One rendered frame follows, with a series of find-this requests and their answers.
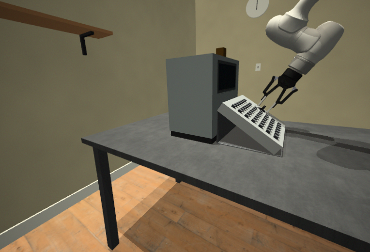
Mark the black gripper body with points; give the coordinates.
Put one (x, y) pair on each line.
(289, 76)

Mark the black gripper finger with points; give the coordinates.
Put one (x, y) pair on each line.
(268, 86)
(280, 96)

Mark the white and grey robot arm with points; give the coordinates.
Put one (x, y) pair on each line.
(311, 45)

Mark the grey control console with keypad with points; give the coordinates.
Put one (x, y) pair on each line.
(204, 105)

